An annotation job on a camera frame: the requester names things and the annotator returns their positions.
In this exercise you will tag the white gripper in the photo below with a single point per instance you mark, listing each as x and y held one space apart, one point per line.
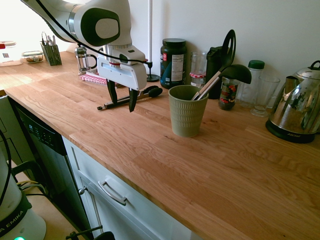
120 73

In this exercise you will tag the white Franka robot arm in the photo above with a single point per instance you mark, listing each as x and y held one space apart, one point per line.
82 15

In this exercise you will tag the green ribbed utensil holder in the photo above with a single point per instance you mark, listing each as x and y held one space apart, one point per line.
187 115

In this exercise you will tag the small metal tongs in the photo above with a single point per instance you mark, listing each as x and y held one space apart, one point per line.
44 38

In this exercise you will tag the red striped book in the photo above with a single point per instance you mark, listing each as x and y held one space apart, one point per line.
93 79

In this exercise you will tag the glass french press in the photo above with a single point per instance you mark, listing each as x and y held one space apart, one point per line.
83 61

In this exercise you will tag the black protein powder tub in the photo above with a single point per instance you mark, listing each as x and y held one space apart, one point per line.
173 62

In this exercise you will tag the tall white candle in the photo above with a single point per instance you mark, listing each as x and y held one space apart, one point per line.
150 30

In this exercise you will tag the glass jar red checked band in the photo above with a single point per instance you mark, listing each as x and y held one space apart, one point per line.
198 65

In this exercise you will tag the green cutlery caddy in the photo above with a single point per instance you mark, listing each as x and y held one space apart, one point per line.
52 55

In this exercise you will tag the metal cutlery piece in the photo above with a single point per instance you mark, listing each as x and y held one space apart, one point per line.
53 40

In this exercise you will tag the black dishwasher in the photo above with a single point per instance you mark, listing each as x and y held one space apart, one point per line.
50 150

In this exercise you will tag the glass food container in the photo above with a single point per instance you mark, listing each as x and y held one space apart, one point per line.
32 57

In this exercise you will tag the silver cabinet knob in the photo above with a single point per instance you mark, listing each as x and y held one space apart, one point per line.
82 191

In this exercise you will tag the small spice jar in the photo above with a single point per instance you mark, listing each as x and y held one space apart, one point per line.
228 96

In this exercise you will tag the black slotted spatula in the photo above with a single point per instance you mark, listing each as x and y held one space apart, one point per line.
228 47

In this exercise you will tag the black ladle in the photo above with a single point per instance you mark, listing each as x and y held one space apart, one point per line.
237 72

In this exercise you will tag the white container red clip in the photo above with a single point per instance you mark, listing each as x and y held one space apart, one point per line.
8 56

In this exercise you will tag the white cabinet front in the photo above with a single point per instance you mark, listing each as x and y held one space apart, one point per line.
120 220

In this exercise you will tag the clear bottle green cap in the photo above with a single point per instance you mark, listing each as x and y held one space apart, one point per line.
251 82

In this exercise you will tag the footed drinking glass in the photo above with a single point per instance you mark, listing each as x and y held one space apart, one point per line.
265 95

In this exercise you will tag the black kettle base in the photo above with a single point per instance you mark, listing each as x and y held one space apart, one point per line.
287 133

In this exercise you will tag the shiny steel electric kettle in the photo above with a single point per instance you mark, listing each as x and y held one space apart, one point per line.
297 105

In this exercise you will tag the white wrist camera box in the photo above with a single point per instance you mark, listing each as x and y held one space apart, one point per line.
133 56

